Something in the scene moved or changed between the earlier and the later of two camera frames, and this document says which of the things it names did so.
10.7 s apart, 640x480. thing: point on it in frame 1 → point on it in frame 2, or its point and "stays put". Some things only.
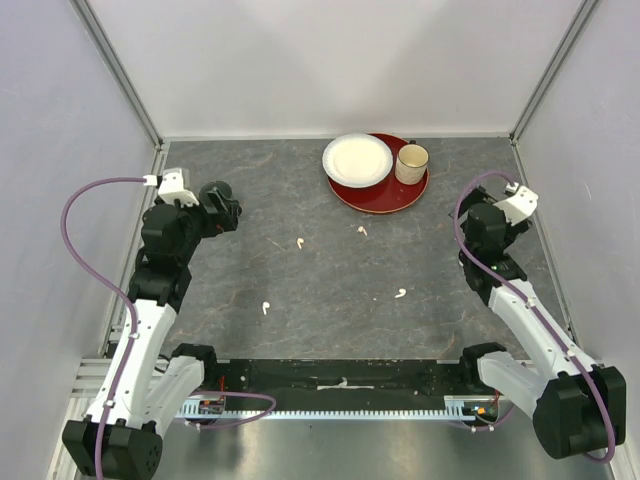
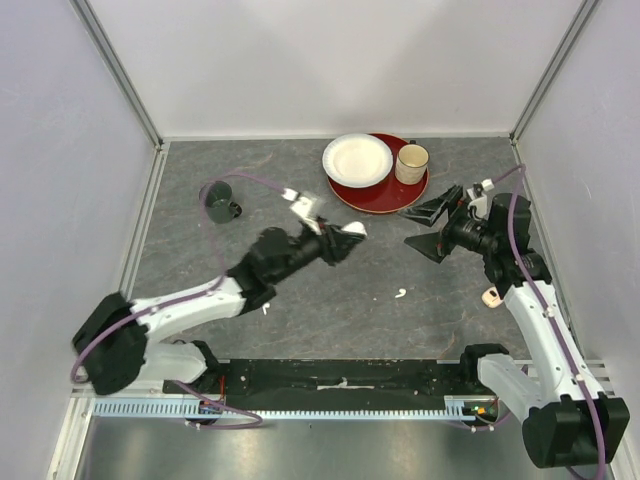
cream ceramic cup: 411,163 stays put
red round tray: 388,196 stays put
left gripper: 225,219 → 337,244
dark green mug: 215,194 stays put
